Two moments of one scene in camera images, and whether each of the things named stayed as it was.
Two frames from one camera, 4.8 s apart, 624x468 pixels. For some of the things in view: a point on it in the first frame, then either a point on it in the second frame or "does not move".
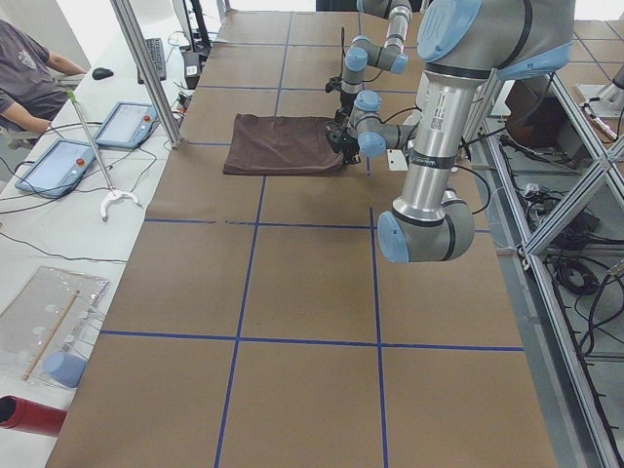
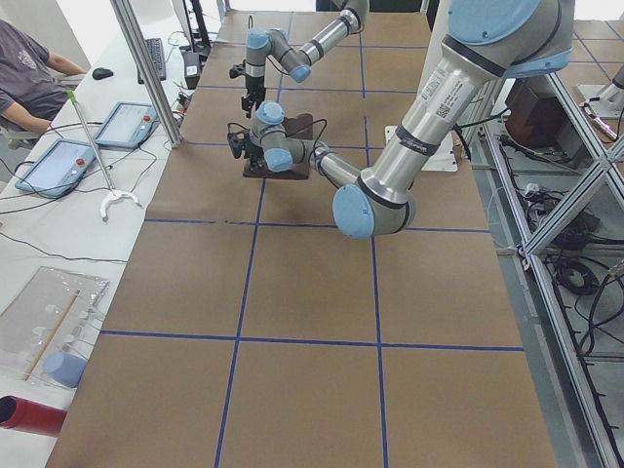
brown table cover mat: (255, 321) does not move
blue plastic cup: (64, 368) does not move
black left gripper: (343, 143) to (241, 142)
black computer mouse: (101, 73) does not move
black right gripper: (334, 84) to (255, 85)
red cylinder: (22, 414) does not move
